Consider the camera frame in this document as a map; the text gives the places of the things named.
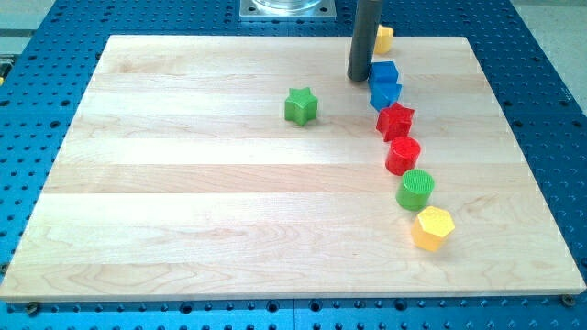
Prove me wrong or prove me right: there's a blue cube block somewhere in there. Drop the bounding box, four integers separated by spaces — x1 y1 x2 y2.
368 61 399 88

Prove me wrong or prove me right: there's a yellow heart block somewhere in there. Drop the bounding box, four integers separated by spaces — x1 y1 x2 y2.
373 25 394 55

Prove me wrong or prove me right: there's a green cylinder block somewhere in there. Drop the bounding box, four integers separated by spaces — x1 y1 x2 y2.
395 169 435 211

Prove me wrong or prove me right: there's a blue triangular block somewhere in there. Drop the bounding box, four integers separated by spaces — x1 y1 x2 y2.
370 82 403 112

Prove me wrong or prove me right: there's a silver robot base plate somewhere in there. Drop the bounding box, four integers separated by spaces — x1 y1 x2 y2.
238 0 337 20

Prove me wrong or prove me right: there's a red cylinder block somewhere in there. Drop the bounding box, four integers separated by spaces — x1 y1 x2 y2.
385 137 421 176

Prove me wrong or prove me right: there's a light wooden board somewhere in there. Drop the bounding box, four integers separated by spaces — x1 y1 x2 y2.
1 36 585 303

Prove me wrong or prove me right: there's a red star block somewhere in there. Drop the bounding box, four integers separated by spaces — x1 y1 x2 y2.
376 102 415 142

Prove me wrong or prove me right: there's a yellow hexagon block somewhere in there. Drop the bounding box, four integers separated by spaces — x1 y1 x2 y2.
411 206 455 252

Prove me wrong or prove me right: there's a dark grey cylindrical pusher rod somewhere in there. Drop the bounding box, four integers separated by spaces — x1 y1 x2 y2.
347 0 384 83

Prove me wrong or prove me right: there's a green star block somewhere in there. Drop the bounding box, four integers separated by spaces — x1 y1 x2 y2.
284 87 318 127

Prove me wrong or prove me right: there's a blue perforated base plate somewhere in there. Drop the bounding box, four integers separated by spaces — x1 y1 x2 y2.
1 0 586 329

